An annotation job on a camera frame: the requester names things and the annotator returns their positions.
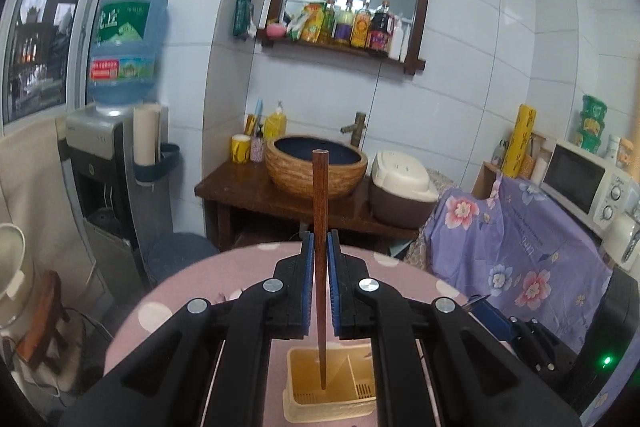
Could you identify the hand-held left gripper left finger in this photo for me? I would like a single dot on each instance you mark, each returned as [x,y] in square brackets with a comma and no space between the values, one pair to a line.
[308,287]

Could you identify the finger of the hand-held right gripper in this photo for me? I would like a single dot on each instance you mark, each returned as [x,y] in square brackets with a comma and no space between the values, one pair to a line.
[492,317]

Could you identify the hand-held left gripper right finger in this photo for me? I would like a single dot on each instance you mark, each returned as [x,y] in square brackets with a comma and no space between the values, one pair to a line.
[334,297]

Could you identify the brown wooden chopstick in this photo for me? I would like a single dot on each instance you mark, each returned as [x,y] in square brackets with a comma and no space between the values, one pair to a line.
[320,207]

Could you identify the beige plastic utensil holder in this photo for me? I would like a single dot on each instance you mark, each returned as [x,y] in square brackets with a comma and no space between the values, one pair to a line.
[300,377]

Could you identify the pink polka-dot tablecloth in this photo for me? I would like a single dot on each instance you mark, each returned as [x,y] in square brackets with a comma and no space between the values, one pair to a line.
[240,267]

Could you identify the purple floral cloth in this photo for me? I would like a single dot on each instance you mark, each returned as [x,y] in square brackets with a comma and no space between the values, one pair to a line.
[500,227]

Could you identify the white kettle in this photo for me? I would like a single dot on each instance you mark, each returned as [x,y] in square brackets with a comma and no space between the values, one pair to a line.
[622,239]

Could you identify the woven sink basin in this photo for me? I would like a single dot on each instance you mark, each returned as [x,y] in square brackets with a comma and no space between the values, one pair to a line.
[290,177]

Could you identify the wooden vanity table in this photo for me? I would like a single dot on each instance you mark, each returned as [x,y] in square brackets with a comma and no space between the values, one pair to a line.
[235,187]

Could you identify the beige brown rice cooker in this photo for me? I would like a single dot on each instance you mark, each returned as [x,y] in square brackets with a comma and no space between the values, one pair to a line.
[400,187]

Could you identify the wooden box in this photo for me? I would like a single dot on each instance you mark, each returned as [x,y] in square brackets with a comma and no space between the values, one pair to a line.
[485,182]

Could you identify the dark blue trash bin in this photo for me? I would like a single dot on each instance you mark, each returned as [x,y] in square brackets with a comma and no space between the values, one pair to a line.
[175,252]

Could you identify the small floral bottle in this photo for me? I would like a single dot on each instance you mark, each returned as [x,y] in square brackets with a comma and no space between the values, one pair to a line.
[258,149]

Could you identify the yellow cup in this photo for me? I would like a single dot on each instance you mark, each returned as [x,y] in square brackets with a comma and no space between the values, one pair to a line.
[240,149]

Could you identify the white microwave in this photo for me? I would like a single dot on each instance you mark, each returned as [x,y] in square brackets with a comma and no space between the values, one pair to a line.
[570,177]

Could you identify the bronze faucet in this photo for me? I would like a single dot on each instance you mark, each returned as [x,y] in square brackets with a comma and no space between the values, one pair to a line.
[357,129]

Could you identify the yellow soap bottle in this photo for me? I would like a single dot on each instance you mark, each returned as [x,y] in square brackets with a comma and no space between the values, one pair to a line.
[275,124]

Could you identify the yellowish jar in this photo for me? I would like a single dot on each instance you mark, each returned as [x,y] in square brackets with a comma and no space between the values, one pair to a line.
[625,153]

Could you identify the yellow roll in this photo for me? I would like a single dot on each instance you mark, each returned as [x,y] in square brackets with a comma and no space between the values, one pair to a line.
[520,137]

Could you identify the white jar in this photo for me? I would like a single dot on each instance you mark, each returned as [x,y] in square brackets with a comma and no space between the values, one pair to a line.
[612,148]

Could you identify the grey cup holder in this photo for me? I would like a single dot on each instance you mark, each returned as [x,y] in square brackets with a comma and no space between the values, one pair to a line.
[167,162]

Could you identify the white paper cup stack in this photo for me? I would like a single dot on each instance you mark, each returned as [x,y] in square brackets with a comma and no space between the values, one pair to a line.
[146,132]

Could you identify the grey water dispenser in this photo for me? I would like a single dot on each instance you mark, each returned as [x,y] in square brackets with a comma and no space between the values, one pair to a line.
[95,142]

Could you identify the pink soap dish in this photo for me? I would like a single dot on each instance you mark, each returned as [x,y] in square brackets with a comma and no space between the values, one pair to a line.
[275,30]

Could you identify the purple label bottle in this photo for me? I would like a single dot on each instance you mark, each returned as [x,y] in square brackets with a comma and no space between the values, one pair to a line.
[344,27]

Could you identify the white bottle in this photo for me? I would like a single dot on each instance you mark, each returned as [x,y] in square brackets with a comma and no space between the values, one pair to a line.
[396,39]

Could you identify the yellow label bottle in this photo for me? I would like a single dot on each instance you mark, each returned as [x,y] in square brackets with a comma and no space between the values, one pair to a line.
[361,29]

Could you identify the yellow bag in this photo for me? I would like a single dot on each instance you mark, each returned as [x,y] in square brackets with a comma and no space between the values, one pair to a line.
[312,23]

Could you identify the dark sauce bottle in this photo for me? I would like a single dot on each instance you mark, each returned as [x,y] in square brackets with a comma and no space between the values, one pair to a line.
[380,32]

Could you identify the green yellow bottle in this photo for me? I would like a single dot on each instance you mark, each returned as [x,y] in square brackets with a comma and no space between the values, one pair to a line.
[329,22]

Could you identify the wooden chair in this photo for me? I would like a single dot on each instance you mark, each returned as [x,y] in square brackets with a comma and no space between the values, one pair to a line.
[42,322]

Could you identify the green packet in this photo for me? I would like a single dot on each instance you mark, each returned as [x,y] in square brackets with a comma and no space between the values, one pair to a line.
[244,14]

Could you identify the beige cloth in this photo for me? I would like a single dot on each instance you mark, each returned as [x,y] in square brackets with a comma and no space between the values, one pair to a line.
[35,187]

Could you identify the white pot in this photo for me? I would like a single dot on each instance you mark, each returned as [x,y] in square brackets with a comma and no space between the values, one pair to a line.
[12,272]

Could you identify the blue water bottle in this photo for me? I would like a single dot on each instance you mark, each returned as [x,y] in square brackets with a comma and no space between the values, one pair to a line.
[125,37]

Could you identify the window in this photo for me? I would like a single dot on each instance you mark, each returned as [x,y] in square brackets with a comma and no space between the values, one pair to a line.
[45,32]

